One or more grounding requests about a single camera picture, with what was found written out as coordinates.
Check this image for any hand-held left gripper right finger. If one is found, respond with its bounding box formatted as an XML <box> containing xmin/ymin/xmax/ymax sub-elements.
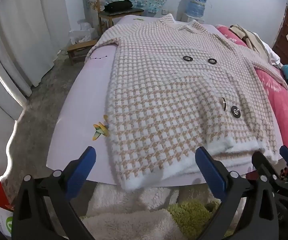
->
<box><xmin>195</xmin><ymin>146</ymin><xmax>281</xmax><ymax>240</ymax></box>

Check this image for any black bag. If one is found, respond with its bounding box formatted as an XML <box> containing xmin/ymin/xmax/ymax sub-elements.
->
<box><xmin>103</xmin><ymin>0</ymin><xmax>134</xmax><ymax>12</ymax></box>

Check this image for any white plastic bag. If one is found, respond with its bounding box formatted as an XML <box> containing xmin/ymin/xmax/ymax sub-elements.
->
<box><xmin>68</xmin><ymin>21</ymin><xmax>97</xmax><ymax>44</ymax></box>

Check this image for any pink floral blanket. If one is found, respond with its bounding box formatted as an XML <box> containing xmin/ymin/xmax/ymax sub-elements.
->
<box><xmin>215</xmin><ymin>24</ymin><xmax>288</xmax><ymax>160</ymax></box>

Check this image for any small wooden stool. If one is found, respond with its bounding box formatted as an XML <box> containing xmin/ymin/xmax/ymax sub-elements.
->
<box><xmin>67</xmin><ymin>39</ymin><xmax>98</xmax><ymax>66</ymax></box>

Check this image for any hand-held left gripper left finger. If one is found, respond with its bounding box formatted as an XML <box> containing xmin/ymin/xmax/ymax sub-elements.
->
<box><xmin>12</xmin><ymin>146</ymin><xmax>97</xmax><ymax>240</ymax></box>

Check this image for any white cloth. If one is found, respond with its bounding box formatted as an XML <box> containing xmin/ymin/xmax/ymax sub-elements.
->
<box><xmin>260</xmin><ymin>40</ymin><xmax>281</xmax><ymax>65</ymax></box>

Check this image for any beige white checked knit coat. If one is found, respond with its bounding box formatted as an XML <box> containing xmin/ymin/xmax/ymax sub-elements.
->
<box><xmin>91</xmin><ymin>14</ymin><xmax>288</xmax><ymax>192</ymax></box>

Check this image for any blue water bottle dispenser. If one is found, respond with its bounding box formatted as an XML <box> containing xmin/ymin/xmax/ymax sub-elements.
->
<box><xmin>178</xmin><ymin>0</ymin><xmax>205</xmax><ymax>23</ymax></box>

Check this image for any wooden chair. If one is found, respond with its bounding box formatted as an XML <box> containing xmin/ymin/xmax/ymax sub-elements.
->
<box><xmin>95</xmin><ymin>0</ymin><xmax>144</xmax><ymax>38</ymax></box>

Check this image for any white curtain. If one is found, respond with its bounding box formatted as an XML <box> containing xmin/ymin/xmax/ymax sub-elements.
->
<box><xmin>0</xmin><ymin>0</ymin><xmax>71</xmax><ymax>140</ymax></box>

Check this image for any white bag with green logo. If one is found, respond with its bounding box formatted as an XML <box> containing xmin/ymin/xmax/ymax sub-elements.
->
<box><xmin>0</xmin><ymin>206</ymin><xmax>16</xmax><ymax>238</ymax></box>

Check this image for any beige clothes pile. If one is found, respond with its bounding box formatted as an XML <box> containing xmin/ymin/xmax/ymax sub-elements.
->
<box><xmin>229</xmin><ymin>24</ymin><xmax>272</xmax><ymax>58</ymax></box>

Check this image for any blue water bottle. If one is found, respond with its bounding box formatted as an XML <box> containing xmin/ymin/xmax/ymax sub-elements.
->
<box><xmin>189</xmin><ymin>0</ymin><xmax>208</xmax><ymax>18</ymax></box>

